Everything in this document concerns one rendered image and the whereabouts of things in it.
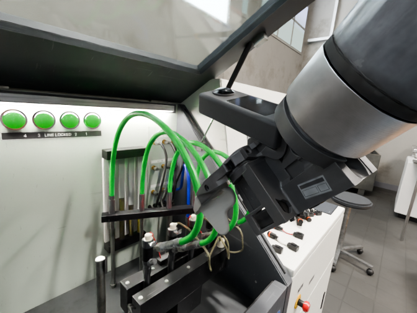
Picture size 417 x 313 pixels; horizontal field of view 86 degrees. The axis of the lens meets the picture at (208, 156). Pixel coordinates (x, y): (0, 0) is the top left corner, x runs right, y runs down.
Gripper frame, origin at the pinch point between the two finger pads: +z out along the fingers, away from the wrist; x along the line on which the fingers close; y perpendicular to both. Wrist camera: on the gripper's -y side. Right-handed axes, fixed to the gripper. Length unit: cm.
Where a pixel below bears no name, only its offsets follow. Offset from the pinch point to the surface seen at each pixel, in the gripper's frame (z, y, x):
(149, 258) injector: 33.5, 0.7, -7.0
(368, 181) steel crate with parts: 231, 52, 437
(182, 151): 5.5, -11.6, 1.3
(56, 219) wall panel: 47, -23, -25
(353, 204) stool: 115, 38, 190
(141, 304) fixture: 35.6, 8.9, -12.2
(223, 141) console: 30.2, -23.3, 30.8
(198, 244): 25.4, 3.8, 3.3
